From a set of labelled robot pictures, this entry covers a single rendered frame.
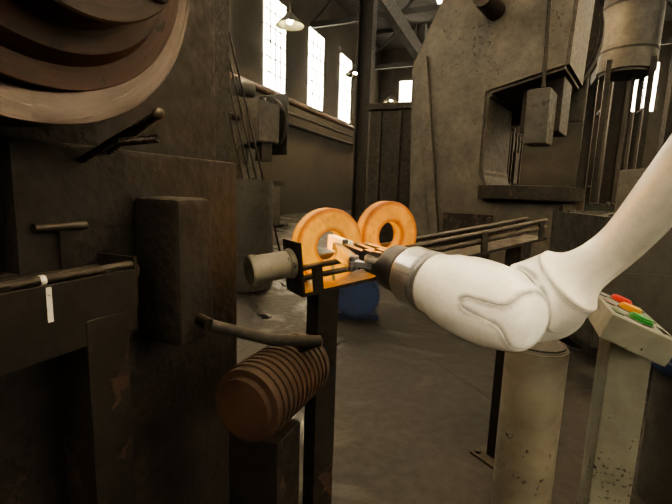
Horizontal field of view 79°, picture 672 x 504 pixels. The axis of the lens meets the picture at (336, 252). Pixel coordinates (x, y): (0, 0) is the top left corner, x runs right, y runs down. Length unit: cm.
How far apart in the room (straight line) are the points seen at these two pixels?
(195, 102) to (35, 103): 45
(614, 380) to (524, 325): 51
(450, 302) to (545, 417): 50
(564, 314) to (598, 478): 53
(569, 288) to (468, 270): 15
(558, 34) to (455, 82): 63
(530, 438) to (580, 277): 45
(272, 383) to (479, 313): 35
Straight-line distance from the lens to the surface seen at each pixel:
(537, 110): 269
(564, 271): 63
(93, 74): 58
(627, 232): 59
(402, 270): 60
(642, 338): 91
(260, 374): 69
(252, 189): 320
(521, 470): 103
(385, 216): 91
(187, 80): 94
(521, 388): 95
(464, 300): 51
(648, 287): 237
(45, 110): 56
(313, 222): 81
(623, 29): 924
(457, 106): 307
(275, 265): 78
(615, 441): 105
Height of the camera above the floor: 82
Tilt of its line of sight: 9 degrees down
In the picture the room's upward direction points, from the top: 2 degrees clockwise
